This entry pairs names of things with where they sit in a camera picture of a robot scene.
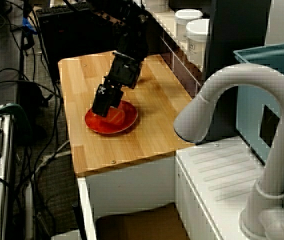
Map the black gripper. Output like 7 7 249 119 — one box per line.
92 51 144 117

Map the salmon sushi toy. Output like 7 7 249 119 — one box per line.
101 106 127 125

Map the red round plate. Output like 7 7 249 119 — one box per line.
84 99 139 136

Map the black equipment box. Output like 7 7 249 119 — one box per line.
35 2 115 82

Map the dark tile backsplash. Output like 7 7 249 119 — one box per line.
160 37 203 98

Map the cream shelf ledge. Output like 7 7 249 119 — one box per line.
151 11 205 73

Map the white lidded jar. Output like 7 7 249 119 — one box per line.
185 18 211 66
174 9 204 43

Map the blue plastic piece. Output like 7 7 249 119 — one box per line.
22 17 38 35

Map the white toy sink unit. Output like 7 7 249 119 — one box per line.
76 136 284 240

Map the light grey toy faucet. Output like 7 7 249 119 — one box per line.
173 63 284 240

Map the teal plastic bin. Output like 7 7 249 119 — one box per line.
233 41 284 208

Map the dark grey upright panel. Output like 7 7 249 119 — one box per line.
203 0 272 143

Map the white cable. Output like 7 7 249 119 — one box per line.
31 139 71 183

